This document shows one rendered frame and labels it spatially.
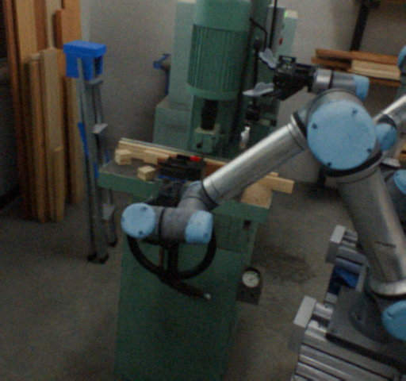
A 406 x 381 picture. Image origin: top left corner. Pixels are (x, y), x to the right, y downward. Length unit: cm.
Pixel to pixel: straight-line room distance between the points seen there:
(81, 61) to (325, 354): 169
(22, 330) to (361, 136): 187
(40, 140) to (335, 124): 228
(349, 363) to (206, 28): 102
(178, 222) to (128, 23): 316
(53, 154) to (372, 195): 233
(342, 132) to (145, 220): 44
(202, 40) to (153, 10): 248
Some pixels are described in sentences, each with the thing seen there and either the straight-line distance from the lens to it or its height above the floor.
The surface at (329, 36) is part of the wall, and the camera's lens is 390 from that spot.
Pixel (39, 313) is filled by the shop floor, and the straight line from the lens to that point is 249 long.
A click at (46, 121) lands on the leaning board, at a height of 65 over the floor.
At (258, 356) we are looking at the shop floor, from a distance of 236.
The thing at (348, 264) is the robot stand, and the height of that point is 70.
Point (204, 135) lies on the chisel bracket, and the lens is 165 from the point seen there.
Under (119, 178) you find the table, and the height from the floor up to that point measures 89.
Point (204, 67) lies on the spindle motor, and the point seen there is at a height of 129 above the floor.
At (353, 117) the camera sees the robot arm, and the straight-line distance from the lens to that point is 90.
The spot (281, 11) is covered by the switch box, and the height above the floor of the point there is 147.
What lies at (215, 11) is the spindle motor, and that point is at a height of 146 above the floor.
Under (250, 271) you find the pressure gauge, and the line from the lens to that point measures 163.
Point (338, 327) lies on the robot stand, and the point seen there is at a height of 82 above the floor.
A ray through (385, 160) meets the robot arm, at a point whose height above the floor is 107.
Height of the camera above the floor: 160
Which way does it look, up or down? 24 degrees down
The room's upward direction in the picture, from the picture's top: 8 degrees clockwise
